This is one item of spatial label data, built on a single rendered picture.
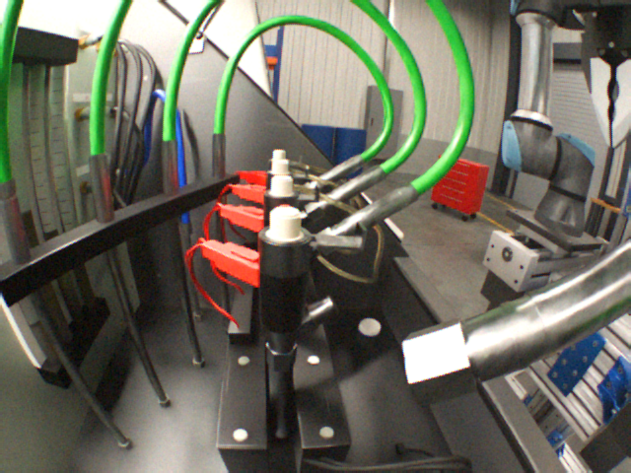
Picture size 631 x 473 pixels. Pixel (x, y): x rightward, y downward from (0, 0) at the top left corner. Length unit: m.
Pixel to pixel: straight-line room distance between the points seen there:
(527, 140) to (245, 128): 0.60
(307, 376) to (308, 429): 0.05
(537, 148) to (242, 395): 0.72
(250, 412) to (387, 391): 0.27
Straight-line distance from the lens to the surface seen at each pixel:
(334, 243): 0.16
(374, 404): 0.44
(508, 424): 0.34
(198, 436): 0.41
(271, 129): 0.45
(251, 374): 0.27
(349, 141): 5.03
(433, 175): 0.26
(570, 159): 0.77
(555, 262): 0.77
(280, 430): 0.29
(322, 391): 0.26
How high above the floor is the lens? 1.19
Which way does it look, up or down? 24 degrees down
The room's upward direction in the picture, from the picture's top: 5 degrees clockwise
